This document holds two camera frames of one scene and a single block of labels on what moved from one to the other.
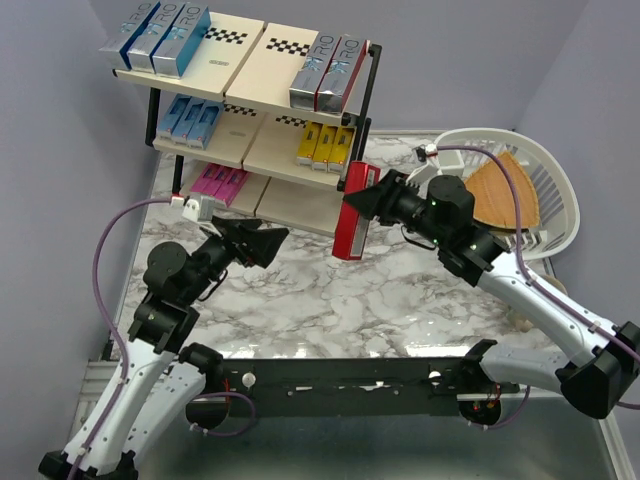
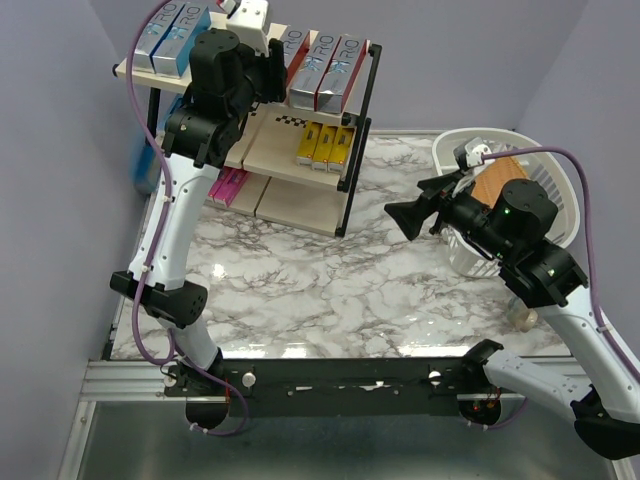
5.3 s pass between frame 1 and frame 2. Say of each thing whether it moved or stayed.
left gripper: moved
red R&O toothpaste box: stayed
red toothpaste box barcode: moved
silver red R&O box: stayed
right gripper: moved
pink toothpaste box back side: stayed
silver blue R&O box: stayed
